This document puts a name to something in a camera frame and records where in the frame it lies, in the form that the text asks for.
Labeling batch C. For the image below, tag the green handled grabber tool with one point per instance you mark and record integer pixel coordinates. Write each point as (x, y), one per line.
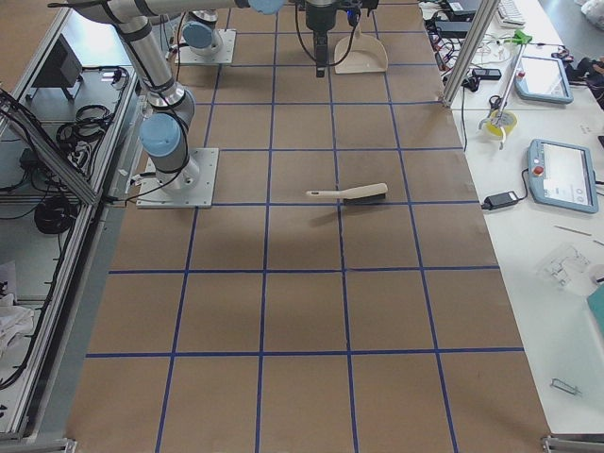
(522, 40)

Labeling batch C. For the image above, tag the far teach pendant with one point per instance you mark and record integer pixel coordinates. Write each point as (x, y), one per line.
(543, 80)

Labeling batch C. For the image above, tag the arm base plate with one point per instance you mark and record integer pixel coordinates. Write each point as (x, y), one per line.
(185, 55)
(193, 187)

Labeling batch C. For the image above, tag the teal book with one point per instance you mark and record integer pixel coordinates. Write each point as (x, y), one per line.
(596, 305)

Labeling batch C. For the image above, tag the near teach pendant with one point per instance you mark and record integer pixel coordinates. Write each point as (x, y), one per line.
(562, 175)

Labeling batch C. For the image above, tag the white crumpled cloth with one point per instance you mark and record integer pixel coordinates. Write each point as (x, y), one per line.
(16, 322)

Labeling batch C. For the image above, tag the clear plastic packet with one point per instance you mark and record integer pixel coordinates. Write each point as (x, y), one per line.
(567, 268)

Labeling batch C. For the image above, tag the teach pendant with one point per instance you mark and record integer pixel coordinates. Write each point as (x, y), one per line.
(562, 175)
(543, 80)

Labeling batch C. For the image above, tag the black scissors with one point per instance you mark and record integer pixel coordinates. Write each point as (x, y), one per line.
(495, 102)

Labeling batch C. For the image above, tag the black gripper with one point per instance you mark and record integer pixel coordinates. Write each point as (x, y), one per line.
(319, 18)

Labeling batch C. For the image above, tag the aluminium frame post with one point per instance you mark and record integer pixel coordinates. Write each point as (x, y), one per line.
(482, 19)

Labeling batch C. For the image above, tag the beige dustpan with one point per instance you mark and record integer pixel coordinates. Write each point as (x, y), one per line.
(360, 54)

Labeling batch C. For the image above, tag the black power adapter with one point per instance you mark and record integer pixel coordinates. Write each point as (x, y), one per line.
(500, 201)

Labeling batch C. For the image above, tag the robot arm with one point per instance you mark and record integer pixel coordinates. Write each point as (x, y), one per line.
(200, 33)
(164, 135)

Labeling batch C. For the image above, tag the black monitor on shelf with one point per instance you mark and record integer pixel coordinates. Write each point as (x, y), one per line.
(61, 70)

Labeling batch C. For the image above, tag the yellow tape roll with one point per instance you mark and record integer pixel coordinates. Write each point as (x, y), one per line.
(501, 123)

